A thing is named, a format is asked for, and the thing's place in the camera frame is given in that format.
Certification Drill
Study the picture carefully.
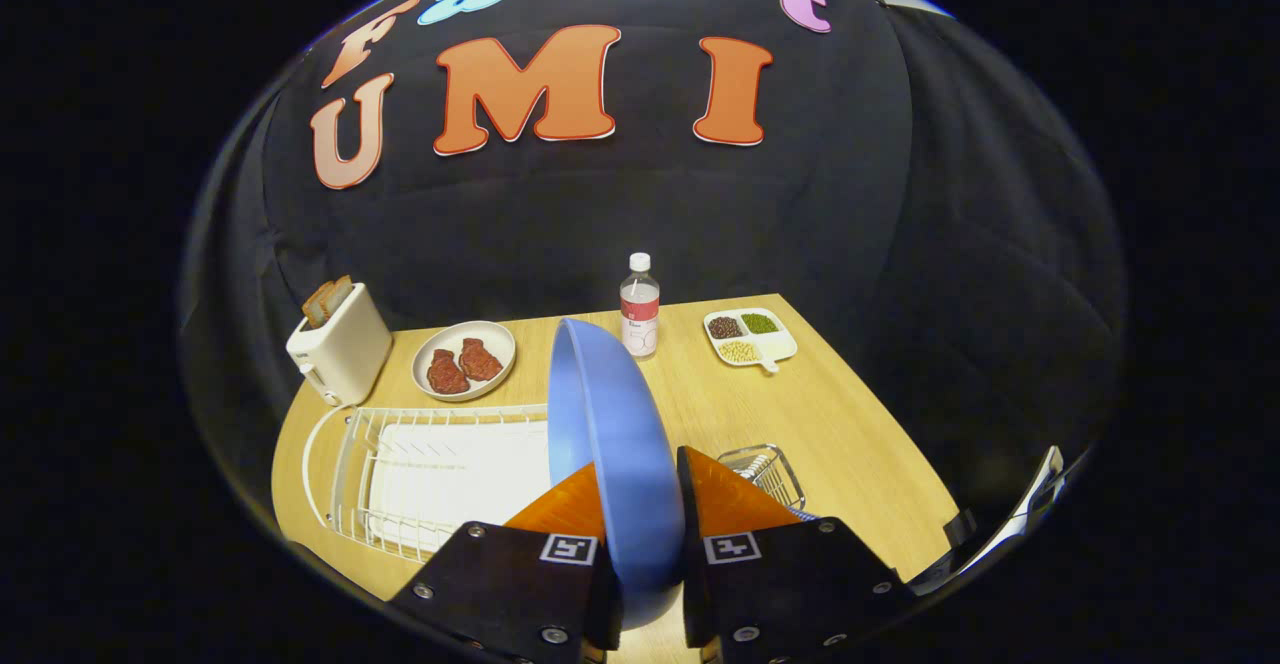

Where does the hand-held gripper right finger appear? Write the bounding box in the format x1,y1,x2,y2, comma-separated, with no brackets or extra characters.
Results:
677,444,916,664

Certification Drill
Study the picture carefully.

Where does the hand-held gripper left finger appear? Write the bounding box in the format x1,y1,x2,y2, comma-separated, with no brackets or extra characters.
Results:
388,462,621,664

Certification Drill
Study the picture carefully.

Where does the metal wire basket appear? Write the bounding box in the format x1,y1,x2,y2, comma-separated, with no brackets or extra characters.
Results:
717,443,807,517

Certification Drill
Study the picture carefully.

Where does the blue plate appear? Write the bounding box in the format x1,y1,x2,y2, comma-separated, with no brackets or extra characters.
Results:
547,317,687,631

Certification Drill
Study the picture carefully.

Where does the white wire dish rack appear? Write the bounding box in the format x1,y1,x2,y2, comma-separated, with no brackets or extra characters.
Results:
330,404,553,565

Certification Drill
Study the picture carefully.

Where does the beige plate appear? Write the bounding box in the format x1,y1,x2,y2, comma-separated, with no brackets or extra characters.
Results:
411,320,517,403

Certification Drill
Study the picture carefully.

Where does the white drip tray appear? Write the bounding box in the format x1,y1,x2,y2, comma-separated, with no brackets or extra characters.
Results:
368,421,553,550

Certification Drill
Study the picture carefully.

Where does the red meat piece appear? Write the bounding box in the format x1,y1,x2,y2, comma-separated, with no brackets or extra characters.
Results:
458,338,504,382
427,349,471,395

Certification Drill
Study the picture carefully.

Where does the white divided tray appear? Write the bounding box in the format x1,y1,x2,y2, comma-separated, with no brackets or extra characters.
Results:
702,308,799,375

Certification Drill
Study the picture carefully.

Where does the white toaster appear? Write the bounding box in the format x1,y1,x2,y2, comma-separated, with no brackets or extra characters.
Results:
286,282,394,408

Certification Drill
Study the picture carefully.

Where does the clear plastic bottle red label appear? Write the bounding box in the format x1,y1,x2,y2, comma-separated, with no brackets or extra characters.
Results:
619,252,661,359

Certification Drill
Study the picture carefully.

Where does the white toaster cable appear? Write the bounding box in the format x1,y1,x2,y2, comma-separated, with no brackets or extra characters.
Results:
302,404,346,535

